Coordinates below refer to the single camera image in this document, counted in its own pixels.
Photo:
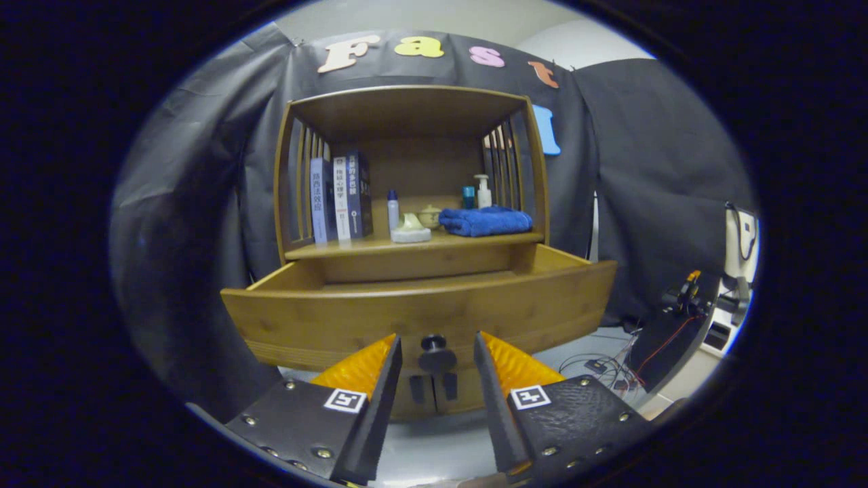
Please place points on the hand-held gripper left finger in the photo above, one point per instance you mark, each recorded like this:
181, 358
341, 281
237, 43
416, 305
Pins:
376, 420

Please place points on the white pump bottle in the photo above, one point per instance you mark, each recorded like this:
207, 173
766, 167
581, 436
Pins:
484, 196

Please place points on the white spray bottle blue cap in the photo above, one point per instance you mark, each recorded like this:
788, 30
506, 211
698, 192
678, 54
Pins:
392, 213

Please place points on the wooden countertop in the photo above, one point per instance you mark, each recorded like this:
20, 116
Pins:
352, 248

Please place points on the folded blue towel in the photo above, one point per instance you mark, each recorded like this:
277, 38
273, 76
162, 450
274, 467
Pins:
485, 222

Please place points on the cream scrubber with white pad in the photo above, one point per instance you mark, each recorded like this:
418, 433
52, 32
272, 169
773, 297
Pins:
410, 234

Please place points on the teal bottle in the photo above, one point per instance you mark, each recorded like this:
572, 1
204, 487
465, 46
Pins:
468, 198

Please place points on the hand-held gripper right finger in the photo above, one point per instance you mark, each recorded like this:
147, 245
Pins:
498, 420

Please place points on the wooden cabinet door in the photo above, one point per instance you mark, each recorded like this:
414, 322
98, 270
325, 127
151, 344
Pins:
403, 403
468, 396

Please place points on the small beige ceramic teapot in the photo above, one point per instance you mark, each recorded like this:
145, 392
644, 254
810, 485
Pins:
431, 218

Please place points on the white book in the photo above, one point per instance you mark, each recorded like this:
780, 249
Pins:
342, 200

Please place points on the light blue book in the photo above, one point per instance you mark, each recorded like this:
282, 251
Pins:
319, 200

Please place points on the orange and black tool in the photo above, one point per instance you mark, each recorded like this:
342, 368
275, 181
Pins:
686, 295

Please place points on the wooden cabinet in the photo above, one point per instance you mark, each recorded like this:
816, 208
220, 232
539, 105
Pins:
420, 112

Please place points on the dark side table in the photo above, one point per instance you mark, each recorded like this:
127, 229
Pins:
668, 346

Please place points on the wooden drawer with black knob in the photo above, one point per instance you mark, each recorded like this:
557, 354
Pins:
339, 315

